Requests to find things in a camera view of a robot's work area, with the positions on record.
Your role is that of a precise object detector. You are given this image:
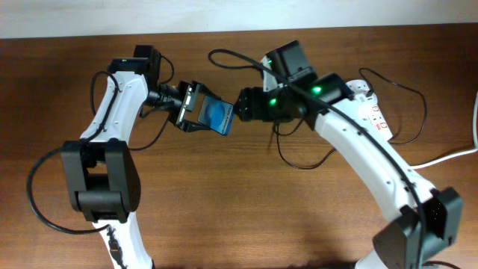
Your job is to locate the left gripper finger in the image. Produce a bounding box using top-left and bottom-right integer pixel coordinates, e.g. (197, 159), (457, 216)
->
(199, 83), (222, 100)
(181, 120), (211, 132)

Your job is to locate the blue screen Galaxy smartphone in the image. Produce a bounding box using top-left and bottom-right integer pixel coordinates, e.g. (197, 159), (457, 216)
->
(198, 96), (235, 136)

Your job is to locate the black USB charging cable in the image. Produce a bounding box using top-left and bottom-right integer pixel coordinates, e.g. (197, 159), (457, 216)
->
(272, 67), (428, 171)

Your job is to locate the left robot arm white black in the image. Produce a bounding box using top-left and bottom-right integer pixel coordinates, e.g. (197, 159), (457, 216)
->
(61, 45), (219, 268)

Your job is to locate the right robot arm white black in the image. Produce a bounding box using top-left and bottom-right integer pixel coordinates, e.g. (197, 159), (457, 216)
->
(236, 41), (463, 268)

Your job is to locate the white charger plug adapter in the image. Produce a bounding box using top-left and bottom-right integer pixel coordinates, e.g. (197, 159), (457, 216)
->
(355, 93), (378, 107)

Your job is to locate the white power strip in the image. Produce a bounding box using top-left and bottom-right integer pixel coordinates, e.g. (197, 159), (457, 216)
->
(346, 79), (393, 140)

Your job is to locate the white power strip cord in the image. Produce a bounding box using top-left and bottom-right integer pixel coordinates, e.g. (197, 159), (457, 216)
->
(409, 89), (478, 170)

